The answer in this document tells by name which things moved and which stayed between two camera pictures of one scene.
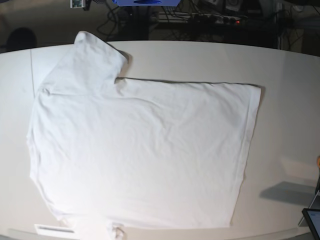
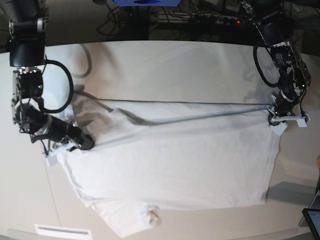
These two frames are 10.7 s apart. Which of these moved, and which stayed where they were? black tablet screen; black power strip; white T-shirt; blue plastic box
Moved: white T-shirt
Stayed: black tablet screen; blue plastic box; black power strip
